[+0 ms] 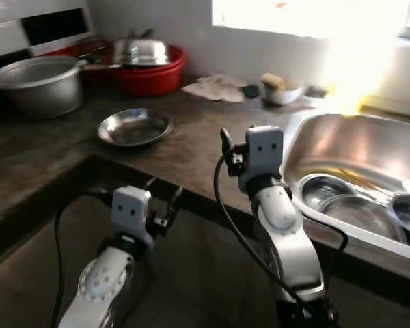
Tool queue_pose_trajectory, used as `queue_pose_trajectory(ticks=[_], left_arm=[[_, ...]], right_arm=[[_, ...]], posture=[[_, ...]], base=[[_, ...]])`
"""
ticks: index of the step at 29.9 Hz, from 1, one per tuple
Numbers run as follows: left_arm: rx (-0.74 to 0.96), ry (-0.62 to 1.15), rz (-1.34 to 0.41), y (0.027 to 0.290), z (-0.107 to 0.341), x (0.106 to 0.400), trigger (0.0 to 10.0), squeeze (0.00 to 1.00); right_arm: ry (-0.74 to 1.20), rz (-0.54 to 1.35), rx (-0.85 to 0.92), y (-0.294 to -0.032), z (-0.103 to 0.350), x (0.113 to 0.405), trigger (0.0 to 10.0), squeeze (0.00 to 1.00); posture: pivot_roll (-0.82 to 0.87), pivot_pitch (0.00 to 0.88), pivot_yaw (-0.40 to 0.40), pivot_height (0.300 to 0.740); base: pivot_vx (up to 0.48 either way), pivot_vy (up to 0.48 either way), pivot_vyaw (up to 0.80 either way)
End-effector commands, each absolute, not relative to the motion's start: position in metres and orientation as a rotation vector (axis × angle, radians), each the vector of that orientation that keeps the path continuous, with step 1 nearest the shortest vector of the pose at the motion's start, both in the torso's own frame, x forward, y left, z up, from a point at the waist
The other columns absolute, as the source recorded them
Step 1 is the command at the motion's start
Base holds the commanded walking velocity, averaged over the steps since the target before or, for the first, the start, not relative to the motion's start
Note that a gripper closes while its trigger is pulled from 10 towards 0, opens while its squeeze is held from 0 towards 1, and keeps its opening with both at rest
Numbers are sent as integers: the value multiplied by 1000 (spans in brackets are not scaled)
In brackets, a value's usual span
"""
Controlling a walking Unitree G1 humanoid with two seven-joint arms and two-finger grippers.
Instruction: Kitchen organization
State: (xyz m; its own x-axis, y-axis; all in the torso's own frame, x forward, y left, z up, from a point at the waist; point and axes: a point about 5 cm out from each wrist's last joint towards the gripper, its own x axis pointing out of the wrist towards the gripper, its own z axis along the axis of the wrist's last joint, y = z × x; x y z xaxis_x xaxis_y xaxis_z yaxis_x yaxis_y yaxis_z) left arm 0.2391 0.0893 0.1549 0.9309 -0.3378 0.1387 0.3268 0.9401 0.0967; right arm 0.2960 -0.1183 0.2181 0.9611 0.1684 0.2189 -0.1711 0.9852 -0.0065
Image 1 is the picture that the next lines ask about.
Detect deep steel plate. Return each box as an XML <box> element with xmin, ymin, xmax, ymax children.
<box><xmin>98</xmin><ymin>108</ymin><xmax>174</xmax><ymax>148</ymax></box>

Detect green scouring pad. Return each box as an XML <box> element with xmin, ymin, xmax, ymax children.
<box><xmin>241</xmin><ymin>85</ymin><xmax>261</xmax><ymax>99</ymax></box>

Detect white dish cloth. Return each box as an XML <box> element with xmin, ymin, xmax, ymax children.
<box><xmin>181</xmin><ymin>74</ymin><xmax>247</xmax><ymax>104</ymax></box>

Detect white ceramic bowl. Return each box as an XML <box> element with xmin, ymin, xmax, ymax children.
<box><xmin>260</xmin><ymin>79</ymin><xmax>305</xmax><ymax>106</ymax></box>

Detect yellow sponge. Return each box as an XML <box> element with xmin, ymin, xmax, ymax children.
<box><xmin>261</xmin><ymin>72</ymin><xmax>287</xmax><ymax>92</ymax></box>

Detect small deep steel bowl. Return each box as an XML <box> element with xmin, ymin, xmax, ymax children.
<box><xmin>301</xmin><ymin>174</ymin><xmax>353</xmax><ymax>210</ymax></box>

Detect red plastic basin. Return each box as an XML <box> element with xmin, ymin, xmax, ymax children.
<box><xmin>113</xmin><ymin>46</ymin><xmax>188</xmax><ymax>97</ymax></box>

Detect small white soap dish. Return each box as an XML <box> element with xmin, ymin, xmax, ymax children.
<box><xmin>304</xmin><ymin>85</ymin><xmax>329</xmax><ymax>99</ymax></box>

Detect large steel mixing bowl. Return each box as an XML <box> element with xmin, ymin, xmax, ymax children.
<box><xmin>113</xmin><ymin>39</ymin><xmax>172</xmax><ymax>68</ymax></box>

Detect shallow steel dish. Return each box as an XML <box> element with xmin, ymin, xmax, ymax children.
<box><xmin>321</xmin><ymin>194</ymin><xmax>405</xmax><ymax>241</ymax></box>

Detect bright window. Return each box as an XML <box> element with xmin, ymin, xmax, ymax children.
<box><xmin>212</xmin><ymin>0</ymin><xmax>410</xmax><ymax>40</ymax></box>

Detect aluminium cooking pot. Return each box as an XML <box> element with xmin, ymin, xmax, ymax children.
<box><xmin>0</xmin><ymin>56</ymin><xmax>87</xmax><ymax>121</ymax></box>

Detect red dish rack basket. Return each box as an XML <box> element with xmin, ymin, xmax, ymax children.
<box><xmin>41</xmin><ymin>42</ymin><xmax>117</xmax><ymax>64</ymax></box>

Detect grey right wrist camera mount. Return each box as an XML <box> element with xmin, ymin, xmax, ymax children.
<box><xmin>238</xmin><ymin>125</ymin><xmax>285</xmax><ymax>194</ymax></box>

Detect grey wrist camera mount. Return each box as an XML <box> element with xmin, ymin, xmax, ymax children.
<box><xmin>113</xmin><ymin>186</ymin><xmax>153</xmax><ymax>247</ymax></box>
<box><xmin>238</xmin><ymin>125</ymin><xmax>285</xmax><ymax>194</ymax></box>

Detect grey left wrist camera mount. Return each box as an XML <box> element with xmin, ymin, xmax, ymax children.
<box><xmin>113</xmin><ymin>186</ymin><xmax>153</xmax><ymax>247</ymax></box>

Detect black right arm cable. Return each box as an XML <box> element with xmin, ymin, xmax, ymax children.
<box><xmin>213</xmin><ymin>156</ymin><xmax>349</xmax><ymax>322</ymax></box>

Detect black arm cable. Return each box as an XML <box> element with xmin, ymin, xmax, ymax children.
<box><xmin>213</xmin><ymin>156</ymin><xmax>349</xmax><ymax>322</ymax></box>
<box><xmin>50</xmin><ymin>190</ymin><xmax>115</xmax><ymax>328</ymax></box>

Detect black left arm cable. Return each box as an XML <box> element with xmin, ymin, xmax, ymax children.
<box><xmin>50</xmin><ymin>190</ymin><xmax>115</xmax><ymax>328</ymax></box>

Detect wooden utensil handle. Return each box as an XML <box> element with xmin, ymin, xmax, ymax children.
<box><xmin>83</xmin><ymin>61</ymin><xmax>117</xmax><ymax>71</ymax></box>

